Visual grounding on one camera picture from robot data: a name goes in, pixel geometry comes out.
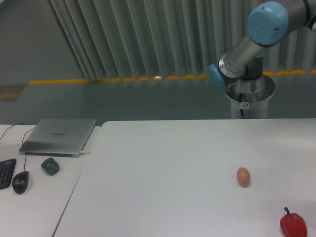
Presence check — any red bell pepper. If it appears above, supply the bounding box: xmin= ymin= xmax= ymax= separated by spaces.
xmin=279 ymin=207 xmax=308 ymax=237

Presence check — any brown egg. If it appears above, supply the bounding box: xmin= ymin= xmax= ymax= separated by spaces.
xmin=236 ymin=167 xmax=250 ymax=187

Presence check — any black thin cable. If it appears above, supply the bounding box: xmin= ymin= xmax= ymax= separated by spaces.
xmin=0 ymin=123 xmax=26 ymax=141

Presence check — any black keyboard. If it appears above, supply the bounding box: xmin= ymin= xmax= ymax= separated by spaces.
xmin=0 ymin=159 xmax=16 ymax=190

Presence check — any black computer mouse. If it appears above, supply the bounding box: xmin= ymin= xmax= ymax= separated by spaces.
xmin=12 ymin=171 xmax=30 ymax=195

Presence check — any grey pleated curtain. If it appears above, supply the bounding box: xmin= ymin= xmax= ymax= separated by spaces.
xmin=46 ymin=0 xmax=316 ymax=82

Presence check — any black pedestal cable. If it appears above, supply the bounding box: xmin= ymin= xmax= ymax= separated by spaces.
xmin=238 ymin=92 xmax=245 ymax=118

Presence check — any black mouse cable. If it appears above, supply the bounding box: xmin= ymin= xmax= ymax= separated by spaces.
xmin=21 ymin=128 xmax=37 ymax=172

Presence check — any closed silver laptop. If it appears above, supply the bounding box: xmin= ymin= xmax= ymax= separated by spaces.
xmin=19 ymin=118 xmax=97 ymax=157

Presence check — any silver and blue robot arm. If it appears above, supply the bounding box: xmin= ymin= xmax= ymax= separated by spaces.
xmin=208 ymin=0 xmax=316 ymax=88

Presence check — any small black gadget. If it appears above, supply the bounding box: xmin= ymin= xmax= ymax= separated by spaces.
xmin=41 ymin=158 xmax=60 ymax=176

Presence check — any white cylindrical robot pedestal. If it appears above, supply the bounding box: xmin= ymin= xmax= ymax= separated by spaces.
xmin=225 ymin=75 xmax=275 ymax=119

